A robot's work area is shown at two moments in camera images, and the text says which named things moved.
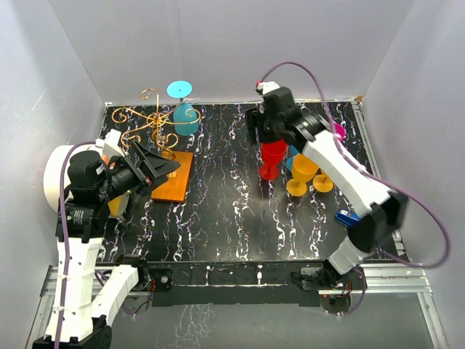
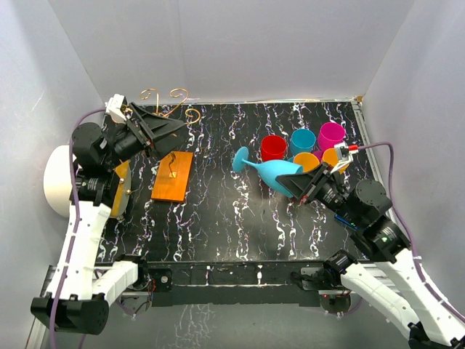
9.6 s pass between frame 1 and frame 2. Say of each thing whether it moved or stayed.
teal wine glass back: moved
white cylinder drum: stayed
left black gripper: moved
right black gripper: moved
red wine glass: stayed
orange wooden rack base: stayed
